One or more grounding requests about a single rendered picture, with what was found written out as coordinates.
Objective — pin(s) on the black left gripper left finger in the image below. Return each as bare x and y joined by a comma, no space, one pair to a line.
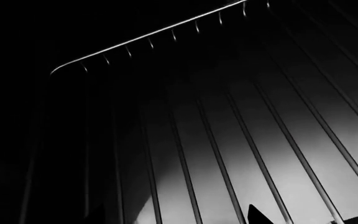
99,217

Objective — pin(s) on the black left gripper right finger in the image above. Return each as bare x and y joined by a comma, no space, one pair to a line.
256,217

